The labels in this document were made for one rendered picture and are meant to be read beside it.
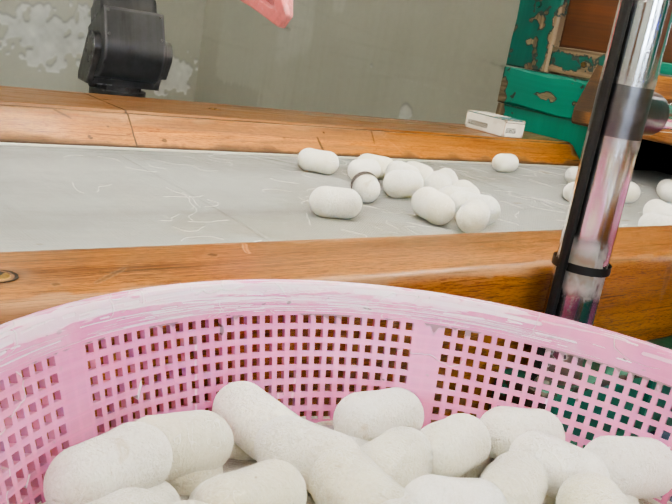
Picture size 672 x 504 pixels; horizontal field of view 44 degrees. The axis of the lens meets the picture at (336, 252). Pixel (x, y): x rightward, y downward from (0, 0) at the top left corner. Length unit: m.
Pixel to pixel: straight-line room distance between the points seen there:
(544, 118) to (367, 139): 0.35
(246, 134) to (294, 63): 1.88
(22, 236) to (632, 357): 0.27
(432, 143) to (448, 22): 1.35
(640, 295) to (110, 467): 0.33
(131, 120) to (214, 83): 2.24
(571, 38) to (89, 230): 0.79
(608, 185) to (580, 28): 0.73
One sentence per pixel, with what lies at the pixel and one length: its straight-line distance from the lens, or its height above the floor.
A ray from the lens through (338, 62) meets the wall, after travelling 2.45.
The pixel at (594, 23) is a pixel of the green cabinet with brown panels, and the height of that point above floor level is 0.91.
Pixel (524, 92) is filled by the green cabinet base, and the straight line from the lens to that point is 1.12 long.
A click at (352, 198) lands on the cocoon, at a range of 0.51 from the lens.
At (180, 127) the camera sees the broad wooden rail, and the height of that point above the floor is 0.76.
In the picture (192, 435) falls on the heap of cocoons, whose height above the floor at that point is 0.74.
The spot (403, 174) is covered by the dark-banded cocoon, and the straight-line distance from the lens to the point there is 0.61.
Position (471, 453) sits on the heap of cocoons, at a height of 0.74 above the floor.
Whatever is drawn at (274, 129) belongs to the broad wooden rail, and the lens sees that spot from 0.74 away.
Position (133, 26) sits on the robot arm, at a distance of 0.95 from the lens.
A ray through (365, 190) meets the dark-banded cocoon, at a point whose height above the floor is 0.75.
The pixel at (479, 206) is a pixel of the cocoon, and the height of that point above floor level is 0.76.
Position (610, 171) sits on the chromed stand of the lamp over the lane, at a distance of 0.38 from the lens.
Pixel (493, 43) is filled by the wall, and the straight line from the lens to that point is 2.11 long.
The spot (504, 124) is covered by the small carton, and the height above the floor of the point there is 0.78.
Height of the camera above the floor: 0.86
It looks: 15 degrees down
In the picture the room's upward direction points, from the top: 10 degrees clockwise
